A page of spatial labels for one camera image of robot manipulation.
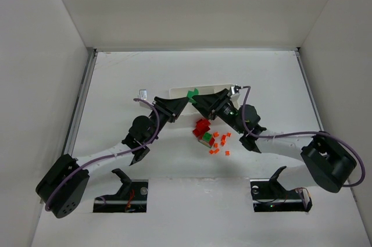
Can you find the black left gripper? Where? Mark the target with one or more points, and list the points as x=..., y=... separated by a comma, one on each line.
x=164, y=107

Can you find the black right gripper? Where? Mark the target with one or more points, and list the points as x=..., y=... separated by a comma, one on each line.
x=218, y=104

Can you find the green lego brick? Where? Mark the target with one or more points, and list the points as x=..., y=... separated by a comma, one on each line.
x=191, y=94

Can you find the green red lego block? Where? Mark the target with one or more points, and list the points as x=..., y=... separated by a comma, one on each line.
x=207, y=139

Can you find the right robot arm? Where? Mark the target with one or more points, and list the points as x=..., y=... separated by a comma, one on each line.
x=328, y=161

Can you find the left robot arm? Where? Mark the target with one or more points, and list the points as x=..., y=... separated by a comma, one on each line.
x=64, y=185

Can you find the white three-compartment container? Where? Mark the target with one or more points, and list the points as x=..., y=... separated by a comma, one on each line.
x=202, y=90

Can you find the red lego brick pile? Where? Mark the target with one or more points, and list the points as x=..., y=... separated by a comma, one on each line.
x=201, y=127

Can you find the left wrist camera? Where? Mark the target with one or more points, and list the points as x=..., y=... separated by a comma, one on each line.
x=143, y=94

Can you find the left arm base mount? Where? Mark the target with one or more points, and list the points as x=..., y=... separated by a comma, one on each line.
x=131, y=197

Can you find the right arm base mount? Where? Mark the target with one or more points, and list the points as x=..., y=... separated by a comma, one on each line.
x=268, y=195

